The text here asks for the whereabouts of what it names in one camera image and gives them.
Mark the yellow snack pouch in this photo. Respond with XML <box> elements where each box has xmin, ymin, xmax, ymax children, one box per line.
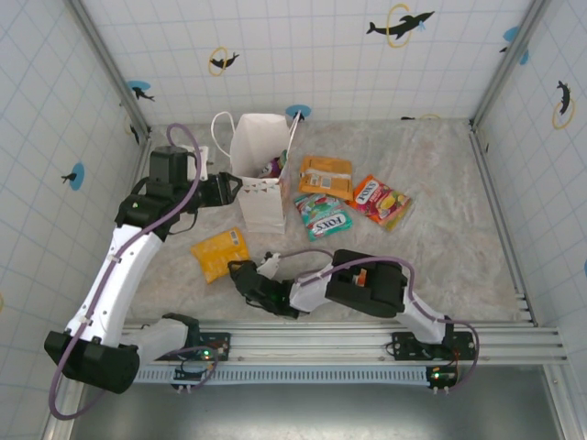
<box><xmin>190</xmin><ymin>227</ymin><xmax>251</xmax><ymax>285</ymax></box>

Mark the cartoon animal paper bag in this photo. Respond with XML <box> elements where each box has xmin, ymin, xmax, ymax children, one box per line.
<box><xmin>210</xmin><ymin>111</ymin><xmax>306</xmax><ymax>235</ymax></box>

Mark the orange snack pouch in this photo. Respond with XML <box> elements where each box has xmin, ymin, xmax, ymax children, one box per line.
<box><xmin>297</xmin><ymin>155</ymin><xmax>354</xmax><ymax>202</ymax></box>

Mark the teal Fox's candy bag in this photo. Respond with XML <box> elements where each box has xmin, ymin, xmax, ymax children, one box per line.
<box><xmin>293</xmin><ymin>192</ymin><xmax>353</xmax><ymax>243</ymax></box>

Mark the red Fox's candy bag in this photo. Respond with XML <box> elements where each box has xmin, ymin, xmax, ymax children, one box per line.
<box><xmin>344</xmin><ymin>174</ymin><xmax>413</xmax><ymax>232</ymax></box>

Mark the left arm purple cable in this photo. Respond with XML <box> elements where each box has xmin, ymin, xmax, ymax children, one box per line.
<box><xmin>48</xmin><ymin>122</ymin><xmax>219</xmax><ymax>421</ymax></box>

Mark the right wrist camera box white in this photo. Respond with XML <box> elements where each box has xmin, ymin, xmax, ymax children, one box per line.
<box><xmin>256</xmin><ymin>251</ymin><xmax>283</xmax><ymax>279</ymax></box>

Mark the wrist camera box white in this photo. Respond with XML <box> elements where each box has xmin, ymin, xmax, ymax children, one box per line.
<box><xmin>183</xmin><ymin>145</ymin><xmax>215</xmax><ymax>178</ymax></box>
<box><xmin>256</xmin><ymin>251</ymin><xmax>283</xmax><ymax>279</ymax></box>

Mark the aluminium side rail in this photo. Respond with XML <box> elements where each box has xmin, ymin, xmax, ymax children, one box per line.
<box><xmin>112</xmin><ymin>137</ymin><xmax>153</xmax><ymax>258</ymax></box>
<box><xmin>469</xmin><ymin>127</ymin><xmax>538</xmax><ymax>327</ymax></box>

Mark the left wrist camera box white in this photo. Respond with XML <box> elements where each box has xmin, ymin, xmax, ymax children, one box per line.
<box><xmin>183</xmin><ymin>145</ymin><xmax>215</xmax><ymax>178</ymax></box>

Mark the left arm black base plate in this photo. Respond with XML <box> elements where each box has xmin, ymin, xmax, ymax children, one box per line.
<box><xmin>183</xmin><ymin>332</ymin><xmax>232</xmax><ymax>363</ymax></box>

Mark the aluminium mounting rail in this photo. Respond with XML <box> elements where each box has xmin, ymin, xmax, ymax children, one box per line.
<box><xmin>68</xmin><ymin>320</ymin><xmax>569</xmax><ymax>367</ymax></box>

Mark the white slotted cable duct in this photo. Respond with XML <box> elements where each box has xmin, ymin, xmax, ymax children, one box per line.
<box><xmin>132</xmin><ymin>366</ymin><xmax>435</xmax><ymax>385</ymax></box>

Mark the small dolphin ring sticker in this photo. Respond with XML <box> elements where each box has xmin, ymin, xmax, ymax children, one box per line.
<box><xmin>208</xmin><ymin>46</ymin><xmax>240</xmax><ymax>77</ymax></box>

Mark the aluminium corner post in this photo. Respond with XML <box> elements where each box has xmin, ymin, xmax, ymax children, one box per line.
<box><xmin>469</xmin><ymin>0</ymin><xmax>551</xmax><ymax>130</ymax></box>
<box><xmin>63</xmin><ymin>0</ymin><xmax>153</xmax><ymax>139</ymax></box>

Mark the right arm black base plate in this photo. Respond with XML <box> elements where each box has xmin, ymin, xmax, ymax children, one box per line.
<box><xmin>391</xmin><ymin>330</ymin><xmax>477</xmax><ymax>362</ymax></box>

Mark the large dolphin ring sticker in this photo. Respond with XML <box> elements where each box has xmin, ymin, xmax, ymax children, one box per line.
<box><xmin>365</xmin><ymin>3</ymin><xmax>436</xmax><ymax>50</ymax></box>

